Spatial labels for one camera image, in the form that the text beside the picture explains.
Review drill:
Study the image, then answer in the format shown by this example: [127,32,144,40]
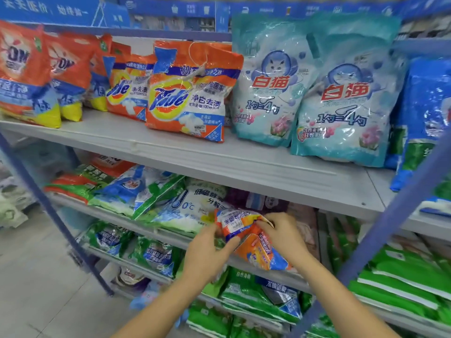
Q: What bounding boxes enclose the person's right hand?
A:
[255,212,311,269]

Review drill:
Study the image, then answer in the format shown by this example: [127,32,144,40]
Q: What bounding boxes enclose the grey shelf with blue frame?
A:
[0,21,451,338]

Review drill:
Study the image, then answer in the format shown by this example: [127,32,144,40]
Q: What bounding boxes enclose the person's left hand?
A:
[179,223,242,289]

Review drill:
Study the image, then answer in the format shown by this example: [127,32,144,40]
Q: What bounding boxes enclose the blue detergent bag green band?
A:
[384,56,451,217]

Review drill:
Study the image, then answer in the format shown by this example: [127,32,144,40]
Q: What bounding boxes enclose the stack of green bags below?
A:
[303,215,451,338]

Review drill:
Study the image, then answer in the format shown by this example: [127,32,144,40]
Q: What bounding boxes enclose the teal Baimao bag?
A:
[291,14,411,169]

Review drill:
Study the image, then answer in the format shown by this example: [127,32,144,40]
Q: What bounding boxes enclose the orange detergent bag red swirl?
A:
[0,21,63,130]
[85,35,132,113]

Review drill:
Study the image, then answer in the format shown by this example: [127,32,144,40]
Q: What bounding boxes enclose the small orange detergent bag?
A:
[46,33,97,123]

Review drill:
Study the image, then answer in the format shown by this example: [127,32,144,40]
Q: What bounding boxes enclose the blue aisle sign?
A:
[0,0,132,29]

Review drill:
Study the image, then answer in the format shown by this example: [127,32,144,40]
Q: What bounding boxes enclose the blue wall sign band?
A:
[120,0,451,20]

